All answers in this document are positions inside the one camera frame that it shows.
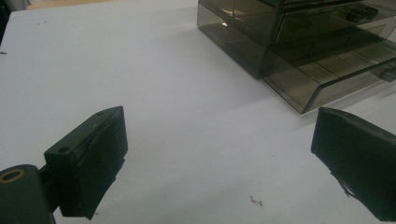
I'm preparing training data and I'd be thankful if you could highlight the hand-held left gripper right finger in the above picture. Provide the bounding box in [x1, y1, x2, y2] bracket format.
[310, 106, 396, 222]

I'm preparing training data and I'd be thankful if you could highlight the smoky transparent drawer organizer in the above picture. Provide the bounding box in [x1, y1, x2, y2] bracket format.
[196, 0, 396, 80]

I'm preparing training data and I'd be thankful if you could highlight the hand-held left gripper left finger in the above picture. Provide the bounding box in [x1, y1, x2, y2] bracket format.
[43, 105, 129, 220]

